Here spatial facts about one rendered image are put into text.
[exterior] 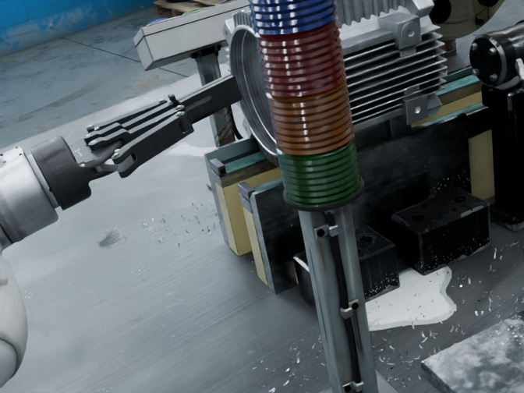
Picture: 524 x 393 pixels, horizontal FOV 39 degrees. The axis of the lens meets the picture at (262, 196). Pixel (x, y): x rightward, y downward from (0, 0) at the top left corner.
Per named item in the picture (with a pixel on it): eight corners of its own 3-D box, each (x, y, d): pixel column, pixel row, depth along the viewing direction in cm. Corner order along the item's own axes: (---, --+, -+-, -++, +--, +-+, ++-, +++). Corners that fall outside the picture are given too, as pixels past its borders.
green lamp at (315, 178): (337, 167, 62) (329, 117, 60) (377, 191, 57) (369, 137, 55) (273, 191, 60) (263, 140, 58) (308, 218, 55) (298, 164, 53)
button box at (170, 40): (250, 39, 113) (238, 5, 112) (265, 28, 106) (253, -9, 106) (143, 72, 108) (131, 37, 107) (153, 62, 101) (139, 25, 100)
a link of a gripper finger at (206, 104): (168, 115, 83) (177, 121, 80) (208, 94, 84) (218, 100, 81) (173, 126, 83) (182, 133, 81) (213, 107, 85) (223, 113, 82)
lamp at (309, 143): (329, 117, 60) (320, 63, 58) (369, 137, 55) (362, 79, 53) (263, 140, 58) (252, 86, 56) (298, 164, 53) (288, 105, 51)
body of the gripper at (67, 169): (34, 163, 75) (118, 122, 77) (21, 139, 82) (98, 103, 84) (67, 224, 78) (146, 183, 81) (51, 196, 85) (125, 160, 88)
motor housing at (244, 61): (368, 98, 106) (350, -38, 97) (454, 135, 90) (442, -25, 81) (241, 144, 99) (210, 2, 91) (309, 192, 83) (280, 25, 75)
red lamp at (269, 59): (320, 63, 58) (312, 6, 56) (362, 79, 53) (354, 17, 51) (252, 86, 56) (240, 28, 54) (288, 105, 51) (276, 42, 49)
